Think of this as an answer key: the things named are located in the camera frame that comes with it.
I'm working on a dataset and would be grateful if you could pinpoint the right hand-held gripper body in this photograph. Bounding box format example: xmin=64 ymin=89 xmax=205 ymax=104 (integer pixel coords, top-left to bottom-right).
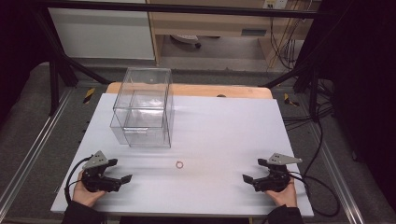
xmin=252 ymin=152 xmax=304 ymax=193

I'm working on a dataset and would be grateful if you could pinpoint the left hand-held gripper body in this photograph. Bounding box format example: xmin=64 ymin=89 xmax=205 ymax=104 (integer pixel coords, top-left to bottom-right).
xmin=80 ymin=150 xmax=121 ymax=193

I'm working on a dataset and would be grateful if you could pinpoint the clear plastic drawer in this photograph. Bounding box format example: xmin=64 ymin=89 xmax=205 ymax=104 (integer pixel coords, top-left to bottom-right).
xmin=109 ymin=91 xmax=172 ymax=149

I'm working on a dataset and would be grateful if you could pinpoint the clear plastic drawer case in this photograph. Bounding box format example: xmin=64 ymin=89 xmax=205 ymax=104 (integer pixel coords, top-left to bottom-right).
xmin=109 ymin=66 xmax=175 ymax=149

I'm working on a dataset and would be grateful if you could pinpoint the person's right hand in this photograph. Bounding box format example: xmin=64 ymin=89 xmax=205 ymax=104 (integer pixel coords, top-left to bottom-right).
xmin=264 ymin=177 xmax=299 ymax=208

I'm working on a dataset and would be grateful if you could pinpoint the person's left hand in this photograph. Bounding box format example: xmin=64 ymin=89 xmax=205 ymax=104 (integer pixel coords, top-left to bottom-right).
xmin=71 ymin=172 xmax=107 ymax=208

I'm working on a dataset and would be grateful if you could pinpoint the white board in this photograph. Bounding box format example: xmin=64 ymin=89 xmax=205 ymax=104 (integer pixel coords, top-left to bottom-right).
xmin=49 ymin=92 xmax=315 ymax=218

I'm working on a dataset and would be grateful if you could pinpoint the yellow black tape strip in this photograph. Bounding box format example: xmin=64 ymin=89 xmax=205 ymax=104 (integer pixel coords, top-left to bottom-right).
xmin=82 ymin=87 xmax=96 ymax=105
xmin=282 ymin=92 xmax=301 ymax=107

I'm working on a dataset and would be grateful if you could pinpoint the wooden table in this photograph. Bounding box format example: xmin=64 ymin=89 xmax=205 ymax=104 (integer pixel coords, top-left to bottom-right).
xmin=106 ymin=81 xmax=274 ymax=100

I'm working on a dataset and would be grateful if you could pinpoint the black curtain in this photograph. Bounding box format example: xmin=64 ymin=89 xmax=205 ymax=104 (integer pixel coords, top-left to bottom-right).
xmin=0 ymin=0 xmax=52 ymax=125
xmin=314 ymin=0 xmax=396 ymax=214

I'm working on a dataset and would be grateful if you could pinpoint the white cabinet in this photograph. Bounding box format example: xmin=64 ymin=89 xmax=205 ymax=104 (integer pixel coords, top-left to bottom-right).
xmin=47 ymin=0 xmax=156 ymax=61

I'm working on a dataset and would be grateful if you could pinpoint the white chair base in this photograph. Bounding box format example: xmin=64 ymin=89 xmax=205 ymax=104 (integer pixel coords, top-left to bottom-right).
xmin=169 ymin=34 xmax=203 ymax=49

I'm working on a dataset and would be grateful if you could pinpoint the white power strip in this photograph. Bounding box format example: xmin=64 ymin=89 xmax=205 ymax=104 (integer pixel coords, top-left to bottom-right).
xmin=262 ymin=0 xmax=290 ymax=10

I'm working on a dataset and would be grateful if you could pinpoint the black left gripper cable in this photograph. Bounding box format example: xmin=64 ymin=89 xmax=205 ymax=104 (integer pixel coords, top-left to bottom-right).
xmin=64 ymin=154 xmax=94 ymax=206

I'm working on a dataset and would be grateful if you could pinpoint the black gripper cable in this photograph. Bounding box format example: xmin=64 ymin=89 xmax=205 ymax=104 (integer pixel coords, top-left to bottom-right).
xmin=64 ymin=154 xmax=94 ymax=206
xmin=288 ymin=170 xmax=341 ymax=218

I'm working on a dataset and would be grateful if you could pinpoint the black floor cable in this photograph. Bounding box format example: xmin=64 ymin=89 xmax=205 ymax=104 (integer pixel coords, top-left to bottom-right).
xmin=281 ymin=78 xmax=335 ymax=178

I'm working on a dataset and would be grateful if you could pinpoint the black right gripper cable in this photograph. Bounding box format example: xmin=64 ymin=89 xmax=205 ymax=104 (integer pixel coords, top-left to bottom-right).
xmin=288 ymin=170 xmax=341 ymax=218

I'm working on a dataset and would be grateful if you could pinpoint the aluminium rail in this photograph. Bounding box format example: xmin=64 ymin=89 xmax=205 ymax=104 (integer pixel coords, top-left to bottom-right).
xmin=0 ymin=88 xmax=73 ymax=213
xmin=306 ymin=119 xmax=367 ymax=224

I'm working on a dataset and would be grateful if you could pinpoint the bundle of hanging cables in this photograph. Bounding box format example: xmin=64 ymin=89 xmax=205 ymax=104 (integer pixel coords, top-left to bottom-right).
xmin=268 ymin=0 xmax=312 ymax=71

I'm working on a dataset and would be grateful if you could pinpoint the black metal frame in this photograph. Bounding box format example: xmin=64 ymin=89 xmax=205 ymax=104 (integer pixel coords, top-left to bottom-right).
xmin=31 ymin=0 xmax=331 ymax=123

